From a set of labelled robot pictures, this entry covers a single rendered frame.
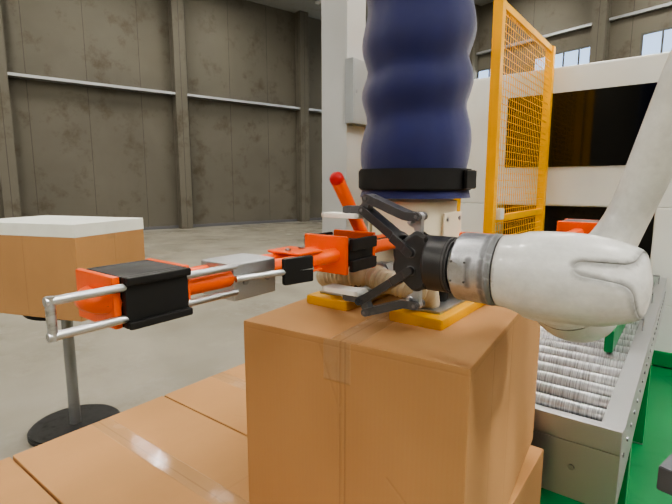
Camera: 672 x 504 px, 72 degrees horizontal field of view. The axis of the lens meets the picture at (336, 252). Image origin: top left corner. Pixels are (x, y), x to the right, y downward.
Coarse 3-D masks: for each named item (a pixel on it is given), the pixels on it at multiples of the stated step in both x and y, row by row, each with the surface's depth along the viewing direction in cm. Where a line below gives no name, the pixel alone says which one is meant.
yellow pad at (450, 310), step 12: (444, 300) 84; (456, 300) 85; (396, 312) 80; (408, 312) 79; (420, 312) 79; (432, 312) 78; (444, 312) 79; (456, 312) 80; (468, 312) 84; (420, 324) 77; (432, 324) 76; (444, 324) 76
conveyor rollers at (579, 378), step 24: (552, 336) 195; (624, 336) 195; (552, 360) 170; (576, 360) 167; (600, 360) 169; (624, 360) 172; (552, 384) 147; (576, 384) 149; (600, 384) 147; (552, 408) 137; (576, 408) 133; (600, 408) 131
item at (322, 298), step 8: (312, 296) 91; (320, 296) 90; (328, 296) 90; (336, 296) 90; (384, 296) 97; (320, 304) 90; (328, 304) 89; (336, 304) 88; (344, 304) 86; (352, 304) 88
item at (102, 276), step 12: (120, 264) 49; (132, 264) 49; (144, 264) 49; (156, 264) 49; (168, 264) 49; (180, 264) 49; (84, 276) 45; (96, 276) 44; (108, 276) 43; (120, 276) 43; (120, 300) 43; (84, 312) 46; (120, 312) 43
